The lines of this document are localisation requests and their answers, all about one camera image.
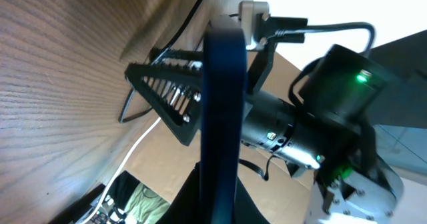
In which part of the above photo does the black camera cable right arm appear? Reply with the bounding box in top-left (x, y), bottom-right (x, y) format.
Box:
top-left (273, 21), bottom-right (377, 58)

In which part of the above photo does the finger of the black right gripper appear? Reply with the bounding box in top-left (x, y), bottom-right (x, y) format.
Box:
top-left (125, 63), bottom-right (202, 146)
top-left (149, 48), bottom-right (203, 61)

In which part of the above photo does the blue smartphone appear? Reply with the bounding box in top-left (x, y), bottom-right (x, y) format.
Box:
top-left (199, 15), bottom-right (247, 223)

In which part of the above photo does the black usb charging cable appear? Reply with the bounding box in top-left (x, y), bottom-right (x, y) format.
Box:
top-left (118, 0), bottom-right (216, 124)

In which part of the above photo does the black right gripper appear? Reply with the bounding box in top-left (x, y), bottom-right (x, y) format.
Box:
top-left (241, 41), bottom-right (294, 151)

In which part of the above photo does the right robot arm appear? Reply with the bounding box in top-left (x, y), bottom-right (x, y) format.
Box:
top-left (125, 28), bottom-right (404, 223)

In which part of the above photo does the white power strip cord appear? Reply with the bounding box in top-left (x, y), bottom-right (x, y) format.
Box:
top-left (78, 115), bottom-right (163, 224)

